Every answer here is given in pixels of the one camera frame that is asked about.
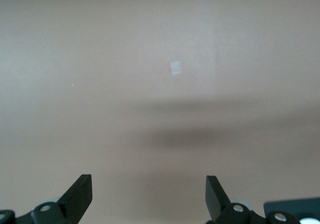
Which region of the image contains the small tape mark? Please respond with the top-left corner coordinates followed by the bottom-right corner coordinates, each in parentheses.
top-left (170, 60), bottom-right (182, 75)

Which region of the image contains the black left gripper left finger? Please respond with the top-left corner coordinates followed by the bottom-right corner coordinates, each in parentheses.
top-left (0, 174), bottom-right (93, 224)

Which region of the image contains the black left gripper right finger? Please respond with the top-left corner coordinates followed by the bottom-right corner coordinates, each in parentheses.
top-left (205, 176), bottom-right (301, 224)

